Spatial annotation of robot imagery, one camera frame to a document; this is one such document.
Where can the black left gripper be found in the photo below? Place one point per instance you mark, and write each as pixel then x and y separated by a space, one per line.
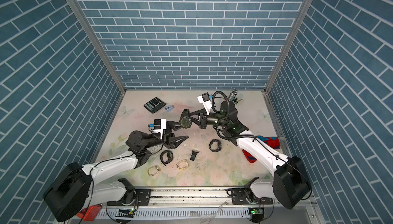
pixel 168 139

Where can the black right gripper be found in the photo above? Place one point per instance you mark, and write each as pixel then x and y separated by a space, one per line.
pixel 203 122

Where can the red blue towel cloth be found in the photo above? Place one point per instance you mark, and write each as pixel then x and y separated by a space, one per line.
pixel 270 141

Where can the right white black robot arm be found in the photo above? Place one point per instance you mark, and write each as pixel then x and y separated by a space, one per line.
pixel 290 182

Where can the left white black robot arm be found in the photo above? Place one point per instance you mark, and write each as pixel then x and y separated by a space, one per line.
pixel 79 186

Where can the gold watch right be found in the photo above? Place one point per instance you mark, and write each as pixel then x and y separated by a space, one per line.
pixel 182 165

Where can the gold watch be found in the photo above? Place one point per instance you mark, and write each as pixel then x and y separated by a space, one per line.
pixel 154 170
pixel 182 165

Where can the gold watch left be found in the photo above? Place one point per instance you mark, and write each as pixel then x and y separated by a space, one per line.
pixel 154 170

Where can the light blue stapler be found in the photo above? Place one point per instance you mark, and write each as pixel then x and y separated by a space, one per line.
pixel 169 108

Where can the black desktop calculator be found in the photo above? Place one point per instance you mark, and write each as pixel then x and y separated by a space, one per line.
pixel 154 105

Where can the pens in cup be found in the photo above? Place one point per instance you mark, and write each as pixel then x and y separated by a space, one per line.
pixel 235 97

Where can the red box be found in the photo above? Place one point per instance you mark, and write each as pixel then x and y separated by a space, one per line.
pixel 90 213

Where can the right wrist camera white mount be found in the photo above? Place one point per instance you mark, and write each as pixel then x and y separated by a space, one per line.
pixel 205 100

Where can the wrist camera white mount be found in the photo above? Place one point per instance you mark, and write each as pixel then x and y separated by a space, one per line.
pixel 158 125
pixel 205 100

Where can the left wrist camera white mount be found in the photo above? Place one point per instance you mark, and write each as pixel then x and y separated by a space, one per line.
pixel 158 125

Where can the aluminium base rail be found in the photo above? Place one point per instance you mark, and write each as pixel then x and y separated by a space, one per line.
pixel 205 203

